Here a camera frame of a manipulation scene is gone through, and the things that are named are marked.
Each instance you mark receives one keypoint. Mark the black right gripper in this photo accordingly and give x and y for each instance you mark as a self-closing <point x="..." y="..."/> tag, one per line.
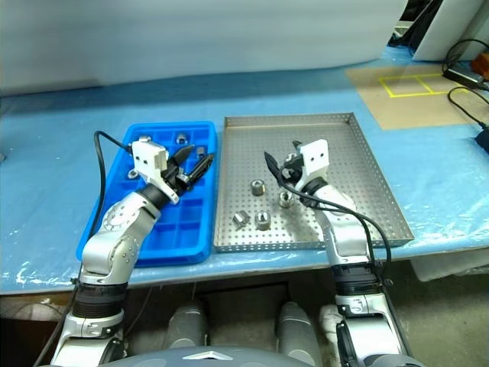
<point x="292" y="170"/>

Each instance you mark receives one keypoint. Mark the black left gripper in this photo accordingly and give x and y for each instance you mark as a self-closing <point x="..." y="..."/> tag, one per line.
<point x="176" y="177"/>

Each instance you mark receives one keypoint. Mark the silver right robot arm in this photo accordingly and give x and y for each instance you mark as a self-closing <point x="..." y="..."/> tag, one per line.
<point x="344" y="237"/>

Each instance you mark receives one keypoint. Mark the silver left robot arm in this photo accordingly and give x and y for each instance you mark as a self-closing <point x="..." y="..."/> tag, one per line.
<point x="114" y="221"/>

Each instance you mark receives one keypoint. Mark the blue compartment tray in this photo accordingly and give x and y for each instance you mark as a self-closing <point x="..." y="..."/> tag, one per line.
<point x="183" y="229"/>

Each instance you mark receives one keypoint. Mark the perforated metal tray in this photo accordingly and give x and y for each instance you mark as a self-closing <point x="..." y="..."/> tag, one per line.
<point x="248" y="153"/>

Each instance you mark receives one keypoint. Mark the metal nut in blue tray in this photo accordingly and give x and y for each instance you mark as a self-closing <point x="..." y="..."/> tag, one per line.
<point x="180" y="137"/>

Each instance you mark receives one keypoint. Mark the metal nut blue tray corner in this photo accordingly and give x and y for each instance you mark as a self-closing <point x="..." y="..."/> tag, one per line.
<point x="143" y="138"/>

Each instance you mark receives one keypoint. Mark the small metal nut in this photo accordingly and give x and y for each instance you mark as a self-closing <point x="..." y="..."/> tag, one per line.
<point x="131" y="174"/>

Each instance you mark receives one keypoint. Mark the large white foam board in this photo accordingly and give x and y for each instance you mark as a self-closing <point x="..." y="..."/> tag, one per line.
<point x="191" y="34"/>

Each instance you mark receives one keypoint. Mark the yellow tape outline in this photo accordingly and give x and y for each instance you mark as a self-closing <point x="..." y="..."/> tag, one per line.
<point x="386" y="86"/>

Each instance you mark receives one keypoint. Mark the brown cardboard sheet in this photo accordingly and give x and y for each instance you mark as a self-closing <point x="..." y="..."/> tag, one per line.
<point x="412" y="111"/>

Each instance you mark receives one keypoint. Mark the grey left robot leg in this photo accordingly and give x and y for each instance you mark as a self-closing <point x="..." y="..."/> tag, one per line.
<point x="187" y="325"/>

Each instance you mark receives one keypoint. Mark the grey robot leg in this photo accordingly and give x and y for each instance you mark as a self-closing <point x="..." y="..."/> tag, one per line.
<point x="296" y="329"/>
<point x="187" y="325"/>

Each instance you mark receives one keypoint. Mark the grey right robot leg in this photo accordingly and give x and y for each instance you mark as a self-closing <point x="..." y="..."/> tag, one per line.
<point x="296" y="329"/>

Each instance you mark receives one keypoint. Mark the grey robot torso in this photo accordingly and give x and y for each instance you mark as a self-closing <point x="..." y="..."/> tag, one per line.
<point x="206" y="357"/>

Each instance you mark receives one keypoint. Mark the black power adapter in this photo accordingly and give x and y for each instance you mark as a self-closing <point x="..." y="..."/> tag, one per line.
<point x="462" y="76"/>

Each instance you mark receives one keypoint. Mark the white leaning panel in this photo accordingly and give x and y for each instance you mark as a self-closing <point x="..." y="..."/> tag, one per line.
<point x="447" y="26"/>

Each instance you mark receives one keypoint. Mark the orange block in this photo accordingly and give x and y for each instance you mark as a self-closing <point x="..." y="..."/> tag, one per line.
<point x="482" y="63"/>

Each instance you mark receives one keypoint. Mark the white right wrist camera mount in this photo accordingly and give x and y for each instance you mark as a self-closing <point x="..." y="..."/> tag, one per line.
<point x="315" y="154"/>

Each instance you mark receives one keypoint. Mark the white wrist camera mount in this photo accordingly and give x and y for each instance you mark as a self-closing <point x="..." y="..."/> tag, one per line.
<point x="315" y="154"/>
<point x="147" y="158"/>

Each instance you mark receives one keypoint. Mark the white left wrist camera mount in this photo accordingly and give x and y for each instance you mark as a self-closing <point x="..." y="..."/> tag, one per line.
<point x="147" y="158"/>

